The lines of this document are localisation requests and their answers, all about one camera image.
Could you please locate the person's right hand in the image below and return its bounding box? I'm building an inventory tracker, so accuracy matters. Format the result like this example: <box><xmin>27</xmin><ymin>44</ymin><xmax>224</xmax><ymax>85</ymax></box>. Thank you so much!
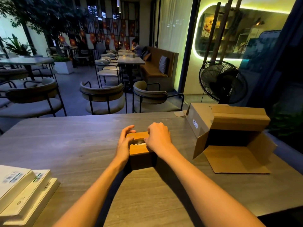
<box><xmin>144</xmin><ymin>122</ymin><xmax>173</xmax><ymax>154</ymax></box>

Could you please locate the person's left hand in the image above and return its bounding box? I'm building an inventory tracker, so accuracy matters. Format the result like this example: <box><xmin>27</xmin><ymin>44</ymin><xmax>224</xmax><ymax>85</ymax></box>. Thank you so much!
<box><xmin>115</xmin><ymin>125</ymin><xmax>136</xmax><ymax>167</ymax></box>

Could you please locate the wooden tissue box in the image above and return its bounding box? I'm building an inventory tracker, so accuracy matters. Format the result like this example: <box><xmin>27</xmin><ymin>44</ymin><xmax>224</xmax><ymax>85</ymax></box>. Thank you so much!
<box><xmin>126</xmin><ymin>131</ymin><xmax>158</xmax><ymax>171</ymax></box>

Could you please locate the person's left forearm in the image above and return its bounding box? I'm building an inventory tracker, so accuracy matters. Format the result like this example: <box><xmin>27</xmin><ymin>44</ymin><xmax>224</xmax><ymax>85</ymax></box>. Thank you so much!
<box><xmin>53</xmin><ymin>159</ymin><xmax>131</xmax><ymax>227</ymax></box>

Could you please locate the person's right forearm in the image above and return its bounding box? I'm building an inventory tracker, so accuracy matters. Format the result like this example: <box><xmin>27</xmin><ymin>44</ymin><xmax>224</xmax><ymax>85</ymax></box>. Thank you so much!
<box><xmin>156</xmin><ymin>145</ymin><xmax>266</xmax><ymax>227</ymax></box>

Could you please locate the beige cushioned armchair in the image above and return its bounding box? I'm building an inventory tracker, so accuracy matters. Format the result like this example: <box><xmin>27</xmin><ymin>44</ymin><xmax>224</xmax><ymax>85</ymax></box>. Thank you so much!
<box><xmin>132</xmin><ymin>80</ymin><xmax>185</xmax><ymax>114</ymax></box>
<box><xmin>79</xmin><ymin>81</ymin><xmax>128</xmax><ymax>116</ymax></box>
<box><xmin>0</xmin><ymin>78</ymin><xmax>68</xmax><ymax>118</ymax></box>

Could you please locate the white cushioned chair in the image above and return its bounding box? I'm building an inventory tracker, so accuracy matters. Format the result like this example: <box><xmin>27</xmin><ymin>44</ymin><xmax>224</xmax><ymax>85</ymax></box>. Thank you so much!
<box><xmin>101</xmin><ymin>56</ymin><xmax>119</xmax><ymax>67</ymax></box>
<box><xmin>94</xmin><ymin>59</ymin><xmax>121</xmax><ymax>88</ymax></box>

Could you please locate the brown bench sofa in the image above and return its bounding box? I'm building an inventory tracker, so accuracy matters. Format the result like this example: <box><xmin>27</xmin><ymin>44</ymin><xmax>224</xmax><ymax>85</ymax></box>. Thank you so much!
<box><xmin>140</xmin><ymin>46</ymin><xmax>179</xmax><ymax>92</ymax></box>

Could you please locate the grey cushion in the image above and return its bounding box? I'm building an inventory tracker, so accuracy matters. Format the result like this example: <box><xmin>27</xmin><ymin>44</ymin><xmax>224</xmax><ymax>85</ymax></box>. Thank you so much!
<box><xmin>159</xmin><ymin>55</ymin><xmax>169</xmax><ymax>74</ymax></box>

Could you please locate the grey square dining table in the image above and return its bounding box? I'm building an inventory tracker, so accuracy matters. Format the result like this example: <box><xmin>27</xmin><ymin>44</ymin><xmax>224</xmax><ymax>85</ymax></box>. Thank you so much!
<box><xmin>117</xmin><ymin>56</ymin><xmax>145</xmax><ymax>93</ymax></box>

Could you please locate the open brown cardboard box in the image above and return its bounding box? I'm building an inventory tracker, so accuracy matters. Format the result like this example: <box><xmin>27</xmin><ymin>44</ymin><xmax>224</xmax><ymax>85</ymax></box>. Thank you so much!
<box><xmin>186</xmin><ymin>103</ymin><xmax>277</xmax><ymax>174</ymax></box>

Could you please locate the black standing fan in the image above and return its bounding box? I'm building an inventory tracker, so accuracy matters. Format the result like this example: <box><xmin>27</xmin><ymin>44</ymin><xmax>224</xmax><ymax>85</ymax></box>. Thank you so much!
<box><xmin>199</xmin><ymin>60</ymin><xmax>248</xmax><ymax>105</ymax></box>

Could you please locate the white planter box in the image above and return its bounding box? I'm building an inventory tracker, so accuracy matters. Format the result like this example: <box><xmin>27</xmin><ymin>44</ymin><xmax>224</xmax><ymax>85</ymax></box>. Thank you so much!
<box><xmin>54</xmin><ymin>60</ymin><xmax>74</xmax><ymax>75</ymax></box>

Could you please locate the white sheer curtain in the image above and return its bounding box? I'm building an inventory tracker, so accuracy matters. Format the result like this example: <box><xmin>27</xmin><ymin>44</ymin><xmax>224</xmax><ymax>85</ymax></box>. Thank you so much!
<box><xmin>157</xmin><ymin>0</ymin><xmax>194</xmax><ymax>91</ymax></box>

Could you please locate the group of red flower decorations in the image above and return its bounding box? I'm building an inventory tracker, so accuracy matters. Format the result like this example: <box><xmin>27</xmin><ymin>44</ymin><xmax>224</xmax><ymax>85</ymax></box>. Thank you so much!
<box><xmin>58</xmin><ymin>21</ymin><xmax>138</xmax><ymax>49</ymax></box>

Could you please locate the white flat box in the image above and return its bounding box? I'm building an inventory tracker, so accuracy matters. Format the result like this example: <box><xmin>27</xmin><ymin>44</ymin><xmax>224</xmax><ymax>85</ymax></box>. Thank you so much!
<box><xmin>0</xmin><ymin>169</ymin><xmax>53</xmax><ymax>219</ymax></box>
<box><xmin>0</xmin><ymin>165</ymin><xmax>36</xmax><ymax>213</ymax></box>
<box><xmin>2</xmin><ymin>178</ymin><xmax>61</xmax><ymax>227</ymax></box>

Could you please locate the wooden pole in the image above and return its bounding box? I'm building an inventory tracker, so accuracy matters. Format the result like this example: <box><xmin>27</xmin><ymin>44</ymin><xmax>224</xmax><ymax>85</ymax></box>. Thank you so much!
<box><xmin>202</xmin><ymin>1</ymin><xmax>221</xmax><ymax>65</ymax></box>
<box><xmin>211</xmin><ymin>0</ymin><xmax>234</xmax><ymax>63</ymax></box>
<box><xmin>219</xmin><ymin>0</ymin><xmax>243</xmax><ymax>62</ymax></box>

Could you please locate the framed yellow poster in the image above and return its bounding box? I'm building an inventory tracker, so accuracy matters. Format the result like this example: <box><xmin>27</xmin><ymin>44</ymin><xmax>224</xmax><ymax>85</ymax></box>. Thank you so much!
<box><xmin>201</xmin><ymin>14</ymin><xmax>222</xmax><ymax>38</ymax></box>

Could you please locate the grey marble table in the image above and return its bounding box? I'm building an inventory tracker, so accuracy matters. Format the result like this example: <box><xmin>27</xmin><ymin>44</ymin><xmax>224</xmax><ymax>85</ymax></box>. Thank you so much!
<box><xmin>0</xmin><ymin>57</ymin><xmax>55</xmax><ymax>81</ymax></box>

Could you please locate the dark round-back chair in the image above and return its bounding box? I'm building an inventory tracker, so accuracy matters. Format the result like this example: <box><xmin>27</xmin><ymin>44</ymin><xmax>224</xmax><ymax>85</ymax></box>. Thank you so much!
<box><xmin>0</xmin><ymin>68</ymin><xmax>30</xmax><ymax>81</ymax></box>

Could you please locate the green potted plant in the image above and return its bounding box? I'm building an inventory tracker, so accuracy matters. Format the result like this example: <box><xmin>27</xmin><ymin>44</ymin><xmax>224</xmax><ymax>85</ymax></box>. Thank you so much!
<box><xmin>3</xmin><ymin>34</ymin><xmax>36</xmax><ymax>57</ymax></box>

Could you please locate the large leafy tree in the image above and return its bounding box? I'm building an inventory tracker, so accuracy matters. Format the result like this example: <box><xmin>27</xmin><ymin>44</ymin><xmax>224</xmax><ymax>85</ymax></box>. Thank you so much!
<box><xmin>0</xmin><ymin>0</ymin><xmax>91</xmax><ymax>46</ymax></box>

